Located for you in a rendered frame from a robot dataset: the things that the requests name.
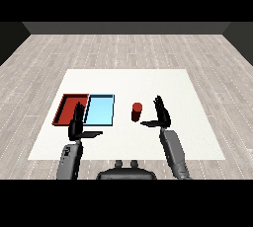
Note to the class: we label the small red can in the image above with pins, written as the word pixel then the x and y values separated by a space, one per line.
pixel 136 111

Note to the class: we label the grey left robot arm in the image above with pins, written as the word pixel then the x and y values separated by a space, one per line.
pixel 69 161

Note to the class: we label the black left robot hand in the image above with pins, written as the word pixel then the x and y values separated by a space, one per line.
pixel 75 127

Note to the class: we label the light blue shallow open box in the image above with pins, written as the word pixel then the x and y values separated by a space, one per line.
pixel 99 110

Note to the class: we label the dark grey robot body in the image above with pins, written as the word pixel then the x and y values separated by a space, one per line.
pixel 126 173

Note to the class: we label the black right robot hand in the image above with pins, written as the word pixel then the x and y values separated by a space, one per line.
pixel 162 115

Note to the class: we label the red shallow open box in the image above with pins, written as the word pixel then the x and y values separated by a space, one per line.
pixel 66 110

